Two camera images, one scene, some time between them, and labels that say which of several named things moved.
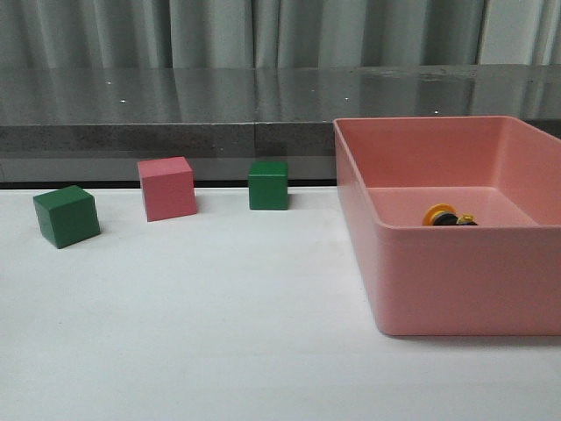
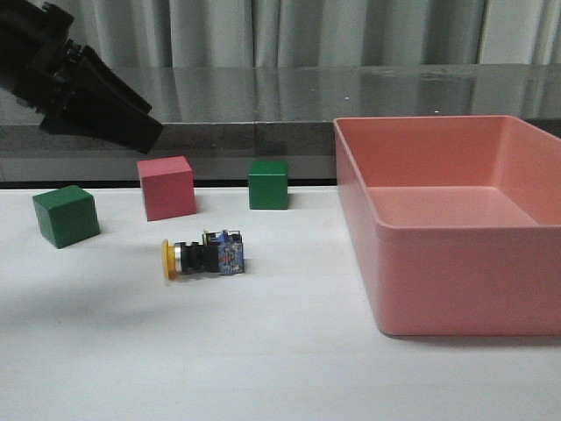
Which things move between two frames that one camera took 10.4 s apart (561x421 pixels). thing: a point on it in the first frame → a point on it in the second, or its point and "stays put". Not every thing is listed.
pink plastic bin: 500,277 stays put
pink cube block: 168,188 stays put
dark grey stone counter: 88,126 stays put
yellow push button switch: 444,214 → 222,253
